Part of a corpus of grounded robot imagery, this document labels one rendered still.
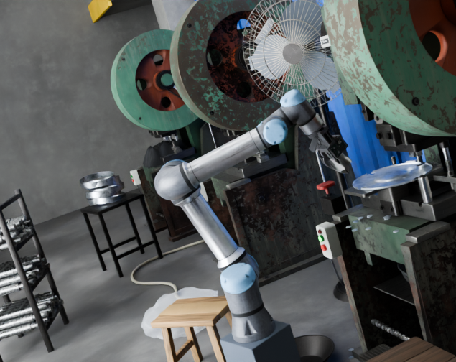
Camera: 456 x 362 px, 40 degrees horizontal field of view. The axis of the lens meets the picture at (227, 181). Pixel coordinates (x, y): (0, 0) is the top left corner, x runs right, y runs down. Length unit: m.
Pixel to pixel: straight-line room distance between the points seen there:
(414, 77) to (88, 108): 7.07
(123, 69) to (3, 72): 3.67
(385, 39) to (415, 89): 0.17
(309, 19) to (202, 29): 0.68
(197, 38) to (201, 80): 0.23
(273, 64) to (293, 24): 0.22
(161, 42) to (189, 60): 1.78
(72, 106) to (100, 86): 0.46
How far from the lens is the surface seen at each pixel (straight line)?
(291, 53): 2.99
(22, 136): 8.52
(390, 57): 1.77
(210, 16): 3.46
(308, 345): 2.92
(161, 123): 5.12
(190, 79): 3.40
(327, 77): 3.05
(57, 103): 8.56
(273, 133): 1.95
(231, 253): 2.20
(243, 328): 2.12
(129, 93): 5.06
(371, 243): 2.42
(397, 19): 1.80
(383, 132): 2.33
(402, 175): 2.31
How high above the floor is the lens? 1.36
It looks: 11 degrees down
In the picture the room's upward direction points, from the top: 17 degrees counter-clockwise
